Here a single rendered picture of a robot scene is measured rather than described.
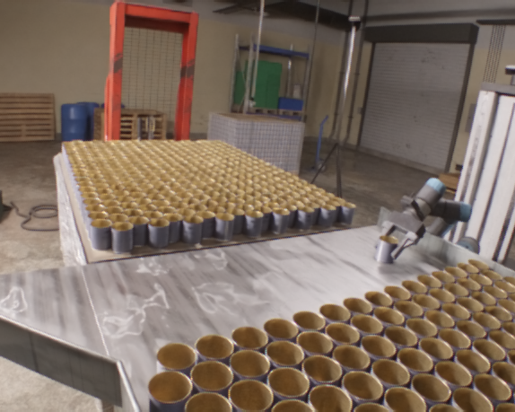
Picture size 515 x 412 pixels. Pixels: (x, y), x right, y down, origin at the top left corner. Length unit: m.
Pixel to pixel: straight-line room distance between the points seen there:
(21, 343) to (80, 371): 0.13
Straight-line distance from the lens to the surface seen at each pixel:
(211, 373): 0.68
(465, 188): 2.14
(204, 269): 1.10
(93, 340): 0.84
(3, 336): 0.81
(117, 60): 2.62
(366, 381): 0.71
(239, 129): 6.41
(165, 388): 0.67
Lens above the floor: 1.59
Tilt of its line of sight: 19 degrees down
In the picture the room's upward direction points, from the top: 6 degrees clockwise
